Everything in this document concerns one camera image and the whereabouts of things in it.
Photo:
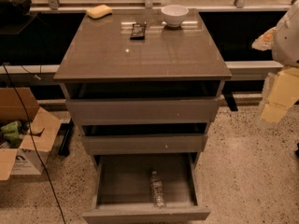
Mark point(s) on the open cardboard box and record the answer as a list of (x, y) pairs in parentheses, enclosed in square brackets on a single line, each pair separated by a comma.
[(39, 129)]

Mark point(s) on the black device on shelf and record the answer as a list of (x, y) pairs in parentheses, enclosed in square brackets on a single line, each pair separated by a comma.
[(14, 8)]

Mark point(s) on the white ceramic bowl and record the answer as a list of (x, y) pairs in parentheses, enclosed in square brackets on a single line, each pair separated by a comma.
[(174, 15)]

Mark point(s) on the yellow sponge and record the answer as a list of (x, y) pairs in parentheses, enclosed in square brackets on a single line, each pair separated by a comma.
[(99, 11)]

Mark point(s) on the grey top drawer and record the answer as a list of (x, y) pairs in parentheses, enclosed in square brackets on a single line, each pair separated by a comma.
[(96, 112)]

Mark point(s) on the green cloth in box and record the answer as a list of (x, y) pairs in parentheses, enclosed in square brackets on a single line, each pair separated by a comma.
[(12, 133)]

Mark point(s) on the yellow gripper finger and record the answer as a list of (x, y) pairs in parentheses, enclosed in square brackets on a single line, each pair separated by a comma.
[(264, 41), (280, 93)]

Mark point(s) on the small black snack packet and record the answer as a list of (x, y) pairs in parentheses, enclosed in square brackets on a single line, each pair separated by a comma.
[(138, 31)]

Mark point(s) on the black table leg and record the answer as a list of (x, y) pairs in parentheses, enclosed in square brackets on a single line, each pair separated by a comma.
[(66, 130)]

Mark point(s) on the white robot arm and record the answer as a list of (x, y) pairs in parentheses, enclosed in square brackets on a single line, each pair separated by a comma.
[(285, 46)]

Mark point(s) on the grey drawer cabinet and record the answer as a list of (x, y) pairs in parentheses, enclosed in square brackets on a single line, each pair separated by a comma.
[(104, 63)]

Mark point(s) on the clear plastic water bottle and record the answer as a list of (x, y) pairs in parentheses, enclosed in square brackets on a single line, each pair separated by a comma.
[(156, 186)]

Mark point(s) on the grey open bottom drawer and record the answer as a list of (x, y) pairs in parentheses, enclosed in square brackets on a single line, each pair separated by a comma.
[(123, 194)]

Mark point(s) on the grey middle drawer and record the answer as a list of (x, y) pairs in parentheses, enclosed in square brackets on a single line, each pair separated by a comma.
[(144, 144)]

